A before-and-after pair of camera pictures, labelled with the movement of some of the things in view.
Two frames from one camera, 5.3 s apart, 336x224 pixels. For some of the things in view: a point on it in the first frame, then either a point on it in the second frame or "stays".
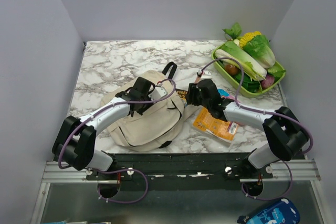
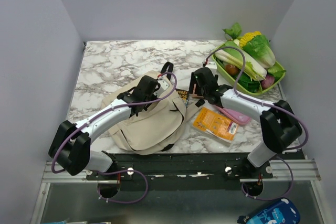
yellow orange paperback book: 204,121 stays
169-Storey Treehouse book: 182,94 stays
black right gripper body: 197,99 to 199,89
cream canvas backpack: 156,127 stays
